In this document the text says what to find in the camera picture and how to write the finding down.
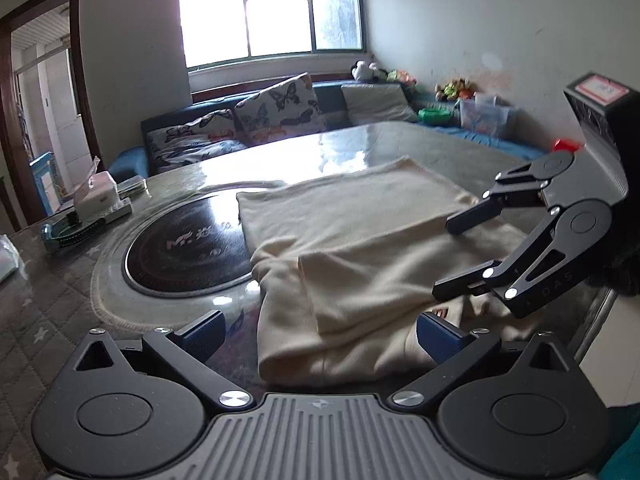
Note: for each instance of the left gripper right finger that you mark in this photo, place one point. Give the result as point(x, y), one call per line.
point(459, 357)

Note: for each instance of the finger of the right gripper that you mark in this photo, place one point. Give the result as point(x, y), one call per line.
point(519, 187)
point(555, 257)

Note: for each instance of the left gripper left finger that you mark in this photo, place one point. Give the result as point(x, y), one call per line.
point(183, 354)

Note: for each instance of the cream beige garment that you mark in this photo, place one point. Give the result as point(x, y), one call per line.
point(346, 264)

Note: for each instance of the red plastic stool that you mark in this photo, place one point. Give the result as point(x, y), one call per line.
point(567, 145)

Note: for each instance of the clear plastic storage box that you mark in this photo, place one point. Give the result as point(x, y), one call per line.
point(489, 119)

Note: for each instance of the black induction cooktop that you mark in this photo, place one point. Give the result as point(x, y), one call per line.
point(191, 250)

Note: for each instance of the green bowl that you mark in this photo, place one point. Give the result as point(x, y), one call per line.
point(435, 116)

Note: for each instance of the colourful toy pile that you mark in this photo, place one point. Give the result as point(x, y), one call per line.
point(453, 90)

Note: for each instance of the white flat box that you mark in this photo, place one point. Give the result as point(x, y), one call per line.
point(112, 208)

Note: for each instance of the flat booklet stack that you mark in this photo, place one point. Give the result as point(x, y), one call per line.
point(131, 187)

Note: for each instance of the grey cushion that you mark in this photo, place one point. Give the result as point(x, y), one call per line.
point(370, 103)

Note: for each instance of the tissue box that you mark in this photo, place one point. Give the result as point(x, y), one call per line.
point(95, 194)

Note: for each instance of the blue sectional sofa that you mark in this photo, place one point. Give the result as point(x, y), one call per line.
point(137, 162)

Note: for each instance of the plastic wrapped tissue pack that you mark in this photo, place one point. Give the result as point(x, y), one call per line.
point(9, 258)

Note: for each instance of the black white plush toy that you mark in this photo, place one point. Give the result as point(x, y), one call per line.
point(368, 71)

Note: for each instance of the teal cloth bag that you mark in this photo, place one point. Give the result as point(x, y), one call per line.
point(624, 464)

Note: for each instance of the butterfly pillow left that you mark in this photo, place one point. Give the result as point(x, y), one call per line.
point(206, 137)

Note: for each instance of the butterfly pillow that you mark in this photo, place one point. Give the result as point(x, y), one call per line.
point(206, 137)
point(282, 111)

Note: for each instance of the blue white small cabinet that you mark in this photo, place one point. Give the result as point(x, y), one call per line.
point(43, 172)

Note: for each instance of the butterfly pillow right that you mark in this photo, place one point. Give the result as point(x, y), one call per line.
point(282, 111)

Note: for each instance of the window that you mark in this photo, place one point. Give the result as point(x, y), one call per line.
point(227, 31)

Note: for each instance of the teal black strap device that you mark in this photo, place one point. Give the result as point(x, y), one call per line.
point(69, 232)

